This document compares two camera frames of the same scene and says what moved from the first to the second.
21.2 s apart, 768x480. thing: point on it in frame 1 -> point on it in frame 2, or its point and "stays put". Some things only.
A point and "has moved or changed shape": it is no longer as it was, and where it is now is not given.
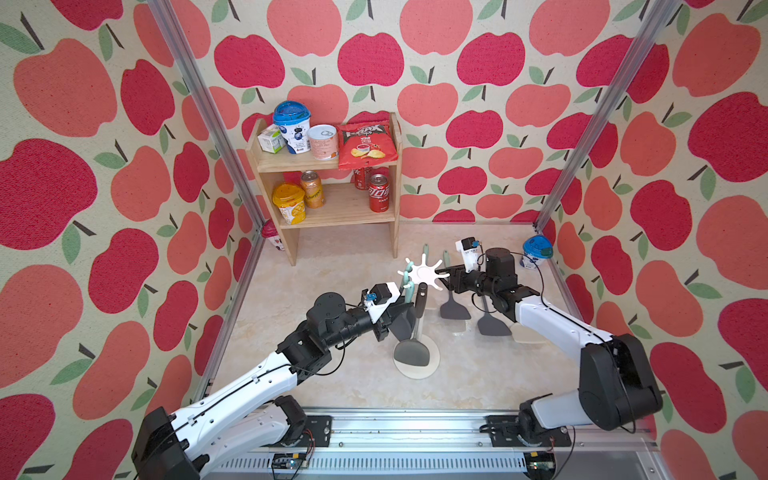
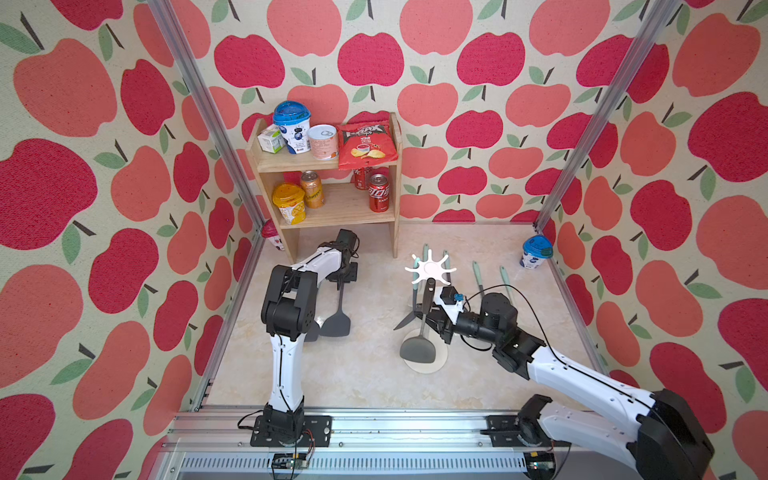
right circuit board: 540,464 stays put
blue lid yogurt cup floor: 536,249 stays put
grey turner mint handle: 404,324 has moved or changed shape
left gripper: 383,323 -> 352,277
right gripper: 457,276 -> 441,323
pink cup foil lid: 323,142 stays put
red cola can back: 362,178 stays put
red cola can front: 379,192 stays put
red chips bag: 366,139 stays put
